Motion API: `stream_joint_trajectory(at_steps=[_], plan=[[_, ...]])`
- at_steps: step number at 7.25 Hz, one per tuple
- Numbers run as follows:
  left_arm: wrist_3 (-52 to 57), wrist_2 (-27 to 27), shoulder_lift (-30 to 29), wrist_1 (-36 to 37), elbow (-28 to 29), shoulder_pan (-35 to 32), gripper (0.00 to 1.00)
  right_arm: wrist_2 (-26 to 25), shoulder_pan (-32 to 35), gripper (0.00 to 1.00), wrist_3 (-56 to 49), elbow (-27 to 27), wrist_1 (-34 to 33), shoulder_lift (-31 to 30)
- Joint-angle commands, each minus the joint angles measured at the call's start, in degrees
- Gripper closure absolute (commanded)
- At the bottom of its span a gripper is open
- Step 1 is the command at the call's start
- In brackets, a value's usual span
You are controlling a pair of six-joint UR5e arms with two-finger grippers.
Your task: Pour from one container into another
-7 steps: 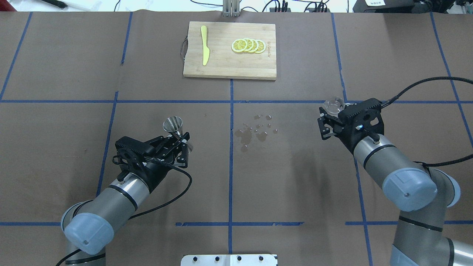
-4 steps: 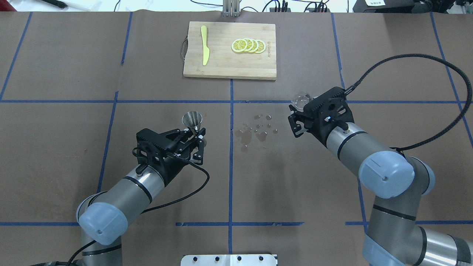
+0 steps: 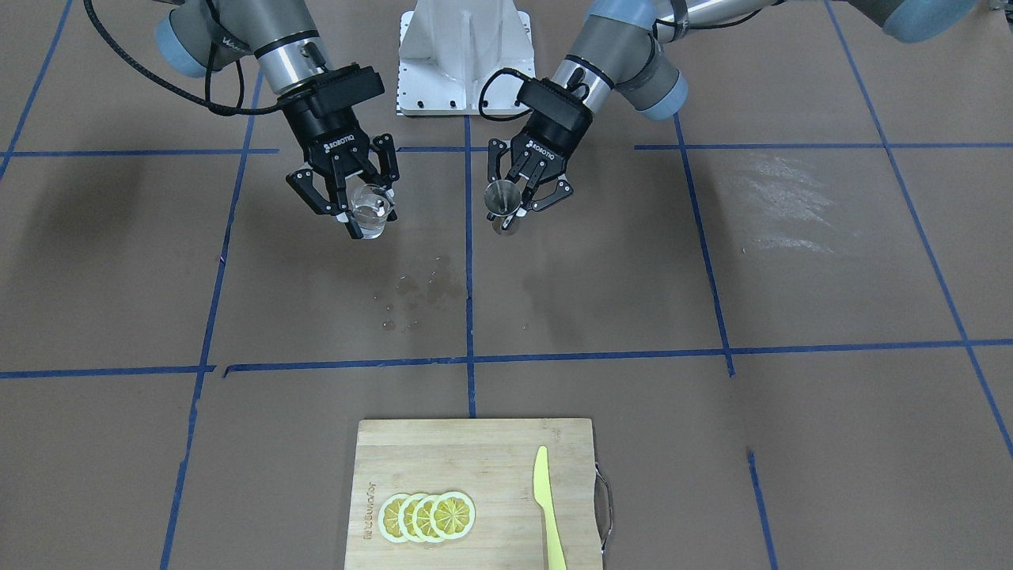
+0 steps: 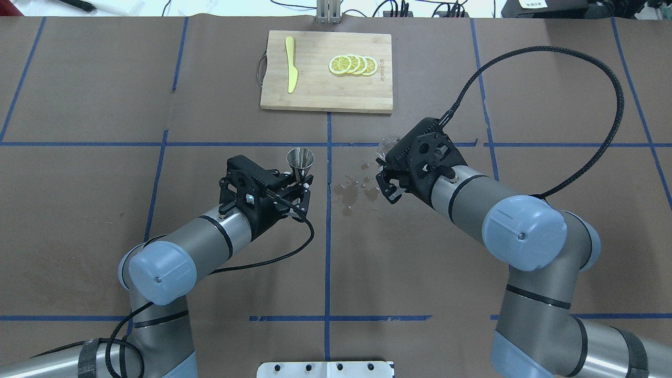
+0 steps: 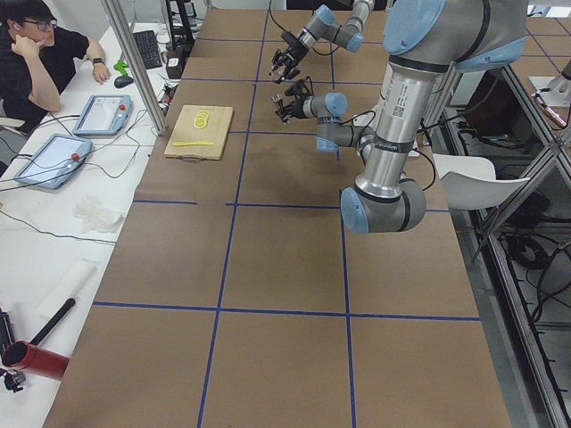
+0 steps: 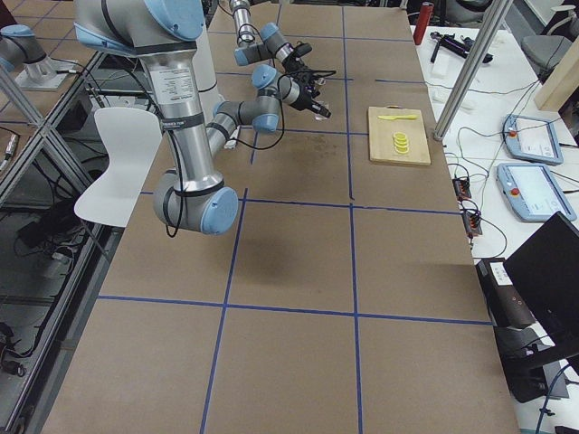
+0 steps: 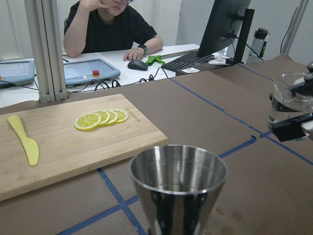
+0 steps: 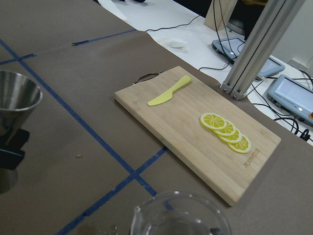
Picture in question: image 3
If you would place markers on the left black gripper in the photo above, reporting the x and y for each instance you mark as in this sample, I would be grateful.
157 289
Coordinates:
552 139

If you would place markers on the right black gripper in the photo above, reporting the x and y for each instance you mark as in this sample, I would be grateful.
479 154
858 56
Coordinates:
324 129

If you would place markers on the steel double jigger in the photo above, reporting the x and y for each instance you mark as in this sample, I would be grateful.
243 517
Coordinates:
503 199

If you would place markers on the clear glass cup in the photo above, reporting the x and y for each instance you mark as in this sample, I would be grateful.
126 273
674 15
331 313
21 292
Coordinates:
372 207

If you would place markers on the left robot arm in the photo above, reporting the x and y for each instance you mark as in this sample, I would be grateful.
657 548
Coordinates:
620 49

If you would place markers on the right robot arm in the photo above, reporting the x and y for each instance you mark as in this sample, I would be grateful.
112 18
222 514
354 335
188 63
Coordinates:
199 37

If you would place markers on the bamboo cutting board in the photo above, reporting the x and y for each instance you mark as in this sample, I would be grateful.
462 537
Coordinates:
490 460

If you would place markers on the yellow plastic knife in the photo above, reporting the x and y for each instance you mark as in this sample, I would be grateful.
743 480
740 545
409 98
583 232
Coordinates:
542 491

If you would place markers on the lemon slice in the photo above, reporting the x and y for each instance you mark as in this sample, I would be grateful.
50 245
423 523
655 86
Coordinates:
390 525
453 515
406 517
421 521

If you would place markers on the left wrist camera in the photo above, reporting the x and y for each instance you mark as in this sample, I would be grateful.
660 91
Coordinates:
553 101

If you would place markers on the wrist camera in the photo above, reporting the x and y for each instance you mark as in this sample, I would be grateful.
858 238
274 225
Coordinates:
337 89
553 101

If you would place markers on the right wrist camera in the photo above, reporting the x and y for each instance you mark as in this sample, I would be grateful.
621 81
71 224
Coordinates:
337 89

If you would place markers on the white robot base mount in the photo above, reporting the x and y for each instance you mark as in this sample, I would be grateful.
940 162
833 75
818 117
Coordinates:
449 49

